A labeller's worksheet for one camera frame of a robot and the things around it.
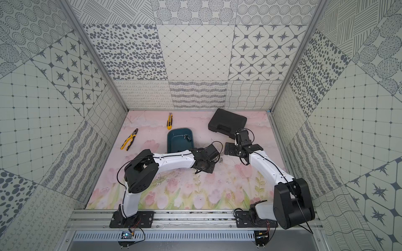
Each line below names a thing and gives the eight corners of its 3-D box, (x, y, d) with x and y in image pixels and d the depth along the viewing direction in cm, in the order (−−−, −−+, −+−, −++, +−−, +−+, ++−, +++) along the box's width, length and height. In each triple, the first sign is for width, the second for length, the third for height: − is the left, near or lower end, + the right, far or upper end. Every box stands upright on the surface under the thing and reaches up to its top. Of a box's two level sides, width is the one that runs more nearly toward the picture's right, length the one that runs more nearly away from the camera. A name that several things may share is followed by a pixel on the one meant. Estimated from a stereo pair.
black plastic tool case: (207, 129, 110) (207, 125, 106) (218, 111, 122) (219, 106, 118) (238, 141, 103) (240, 137, 100) (247, 120, 115) (248, 116, 112)
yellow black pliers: (121, 149, 102) (120, 148, 100) (134, 129, 113) (133, 127, 111) (128, 151, 101) (126, 149, 99) (140, 130, 112) (139, 128, 110)
